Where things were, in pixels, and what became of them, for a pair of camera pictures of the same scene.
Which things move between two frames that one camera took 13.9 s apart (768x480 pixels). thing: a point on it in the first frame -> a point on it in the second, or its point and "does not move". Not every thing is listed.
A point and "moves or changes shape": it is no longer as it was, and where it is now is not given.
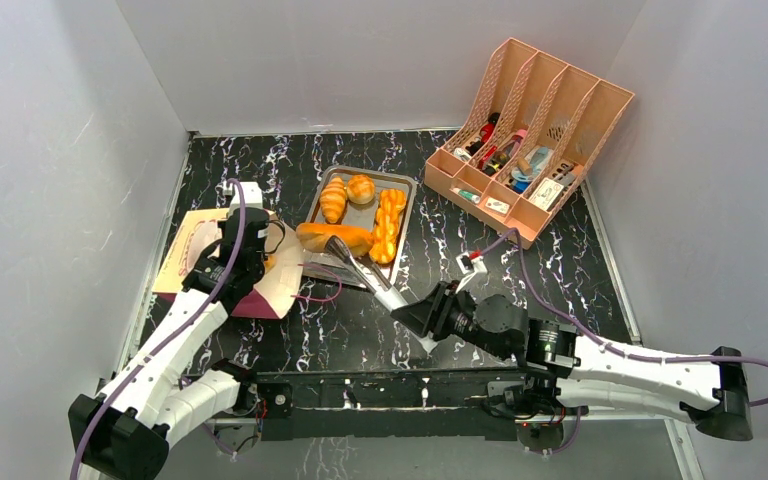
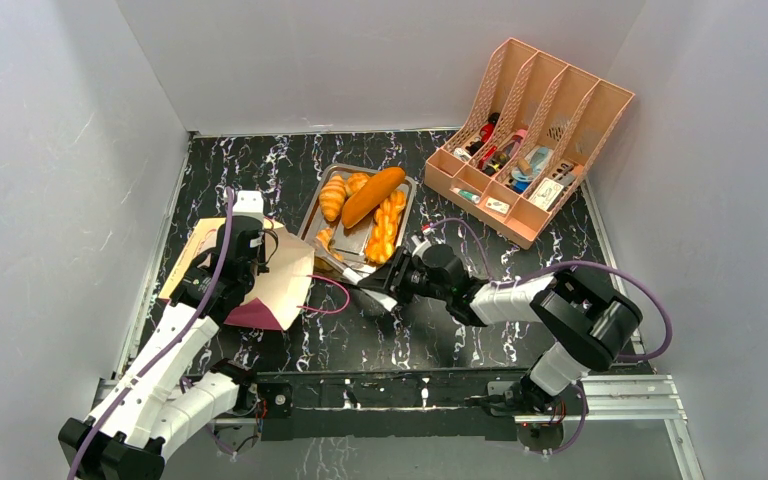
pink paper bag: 188,235 moves or changes shape
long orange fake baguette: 313,236 -> 367,197
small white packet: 497,205 does not move
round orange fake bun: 360,189 does not move
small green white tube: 467,195 does not move
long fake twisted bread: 391,205 does not move
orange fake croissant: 333,199 does not move
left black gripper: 223,225 does not move
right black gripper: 433,314 -> 396,275
